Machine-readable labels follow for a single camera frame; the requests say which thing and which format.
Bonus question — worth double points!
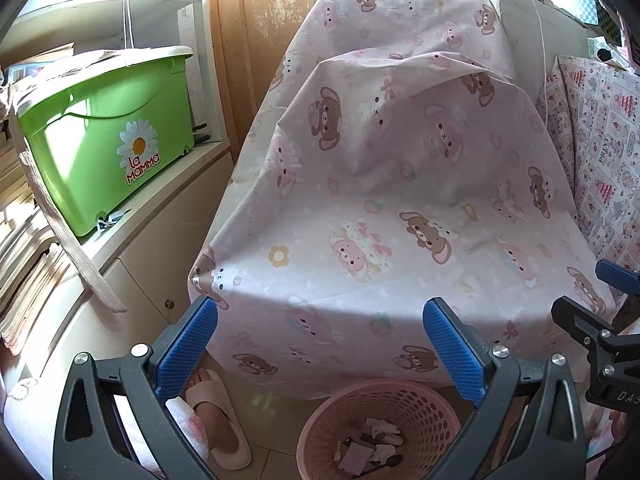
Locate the person's right leg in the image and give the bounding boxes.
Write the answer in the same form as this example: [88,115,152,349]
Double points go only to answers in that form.
[575,317,640,461]

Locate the green plastic storage box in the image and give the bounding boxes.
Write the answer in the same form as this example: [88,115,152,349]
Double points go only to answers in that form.
[17,46,196,237]

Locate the stack of papers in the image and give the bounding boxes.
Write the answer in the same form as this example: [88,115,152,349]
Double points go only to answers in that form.
[0,135,76,356]

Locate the white cable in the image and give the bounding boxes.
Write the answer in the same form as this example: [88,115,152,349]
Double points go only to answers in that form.
[517,0,551,116]

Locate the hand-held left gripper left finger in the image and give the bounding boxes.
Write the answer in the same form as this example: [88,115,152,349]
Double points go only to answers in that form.
[52,295,219,480]

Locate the beige fabric strap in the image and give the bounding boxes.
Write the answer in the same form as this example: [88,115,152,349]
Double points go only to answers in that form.
[17,150,127,313]

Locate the pink slipper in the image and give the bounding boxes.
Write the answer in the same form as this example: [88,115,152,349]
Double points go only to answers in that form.
[185,369,252,468]

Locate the wooden door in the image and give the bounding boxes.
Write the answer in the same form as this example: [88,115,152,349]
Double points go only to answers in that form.
[210,0,481,161]

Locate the white hanging cord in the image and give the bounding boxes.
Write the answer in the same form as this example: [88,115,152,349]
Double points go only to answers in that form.
[122,0,136,68]

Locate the pink bear printed cloth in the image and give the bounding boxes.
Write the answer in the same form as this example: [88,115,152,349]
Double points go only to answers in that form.
[187,0,621,401]

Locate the folded papers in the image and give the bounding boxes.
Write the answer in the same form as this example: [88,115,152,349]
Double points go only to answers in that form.
[30,49,126,81]

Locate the white cabinet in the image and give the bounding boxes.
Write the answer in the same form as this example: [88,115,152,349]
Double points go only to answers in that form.
[482,0,601,106]

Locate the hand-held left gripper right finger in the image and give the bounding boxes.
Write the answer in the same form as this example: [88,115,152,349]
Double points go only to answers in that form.
[422,297,586,480]

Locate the purple printed tissue packet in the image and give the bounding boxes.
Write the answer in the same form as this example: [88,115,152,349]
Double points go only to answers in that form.
[334,437,373,473]

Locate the dark board with pink frame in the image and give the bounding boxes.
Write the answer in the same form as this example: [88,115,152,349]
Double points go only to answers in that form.
[575,0,640,68]

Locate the twisted white tissue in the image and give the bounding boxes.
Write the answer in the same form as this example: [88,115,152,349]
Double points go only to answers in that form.
[364,417,403,446]

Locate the strawberry printed cloth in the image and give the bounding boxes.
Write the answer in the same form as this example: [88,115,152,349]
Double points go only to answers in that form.
[535,55,640,271]

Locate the pink plastic basket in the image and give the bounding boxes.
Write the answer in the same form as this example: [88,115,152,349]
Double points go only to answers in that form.
[296,379,463,480]

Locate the white shelf unit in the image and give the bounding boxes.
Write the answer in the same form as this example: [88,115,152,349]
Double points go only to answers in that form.
[0,0,236,396]

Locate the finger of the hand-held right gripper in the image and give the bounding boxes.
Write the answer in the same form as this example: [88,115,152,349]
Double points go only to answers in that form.
[550,296,618,349]
[595,259,640,293]

